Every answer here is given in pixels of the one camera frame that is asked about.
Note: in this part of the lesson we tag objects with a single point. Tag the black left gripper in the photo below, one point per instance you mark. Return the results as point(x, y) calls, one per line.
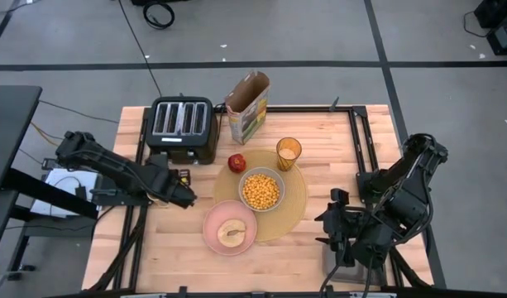
point(168, 184)

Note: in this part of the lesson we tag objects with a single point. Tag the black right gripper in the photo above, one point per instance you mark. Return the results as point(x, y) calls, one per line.
point(342, 227)

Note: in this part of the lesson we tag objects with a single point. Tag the pink round plate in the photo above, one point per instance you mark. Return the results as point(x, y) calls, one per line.
point(211, 232)

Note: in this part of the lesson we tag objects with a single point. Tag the white ceramic bowl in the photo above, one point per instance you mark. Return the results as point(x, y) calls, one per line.
point(241, 191)

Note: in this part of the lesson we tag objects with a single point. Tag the brown bagel half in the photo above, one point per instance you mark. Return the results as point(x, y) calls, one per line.
point(226, 238)

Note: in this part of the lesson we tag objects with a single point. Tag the red yellow apple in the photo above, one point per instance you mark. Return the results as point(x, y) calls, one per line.
point(236, 163)

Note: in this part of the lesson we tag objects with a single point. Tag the amber drinking glass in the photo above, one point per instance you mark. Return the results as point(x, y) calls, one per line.
point(288, 163)

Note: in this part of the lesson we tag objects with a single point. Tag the panda cereal box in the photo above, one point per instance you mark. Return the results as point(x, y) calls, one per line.
point(251, 120)

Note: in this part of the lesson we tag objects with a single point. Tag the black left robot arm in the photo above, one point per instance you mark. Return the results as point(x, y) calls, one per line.
point(104, 163)

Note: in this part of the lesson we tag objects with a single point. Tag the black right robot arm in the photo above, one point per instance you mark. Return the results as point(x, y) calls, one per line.
point(414, 198)

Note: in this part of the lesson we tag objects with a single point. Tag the round woven tan placemat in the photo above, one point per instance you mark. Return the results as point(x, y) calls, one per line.
point(290, 207)

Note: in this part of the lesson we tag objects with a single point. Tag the grey rectangular tray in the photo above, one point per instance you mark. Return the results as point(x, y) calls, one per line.
point(348, 276)

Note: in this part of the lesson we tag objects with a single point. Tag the black four-slot toaster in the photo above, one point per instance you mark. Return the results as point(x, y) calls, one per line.
point(183, 145)

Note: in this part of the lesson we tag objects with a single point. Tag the yellow cereal balls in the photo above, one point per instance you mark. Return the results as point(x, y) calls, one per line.
point(261, 191)

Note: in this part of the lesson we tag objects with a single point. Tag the black power adapter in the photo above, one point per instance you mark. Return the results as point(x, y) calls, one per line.
point(80, 192)

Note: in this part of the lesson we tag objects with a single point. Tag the black power strip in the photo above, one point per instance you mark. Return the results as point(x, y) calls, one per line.
point(48, 164)

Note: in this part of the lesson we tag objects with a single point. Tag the white paper sheets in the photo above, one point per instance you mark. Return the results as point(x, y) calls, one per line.
point(44, 203)

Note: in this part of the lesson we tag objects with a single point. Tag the black desk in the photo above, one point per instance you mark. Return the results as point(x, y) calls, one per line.
point(9, 124)

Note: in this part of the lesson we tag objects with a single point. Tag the black equipment case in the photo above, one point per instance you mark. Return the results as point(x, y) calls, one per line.
point(497, 10)
point(505, 41)

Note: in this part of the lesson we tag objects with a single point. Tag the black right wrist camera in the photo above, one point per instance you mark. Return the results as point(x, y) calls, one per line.
point(340, 198)

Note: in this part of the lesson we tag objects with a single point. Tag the black metal table frame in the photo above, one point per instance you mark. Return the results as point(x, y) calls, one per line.
point(311, 109)

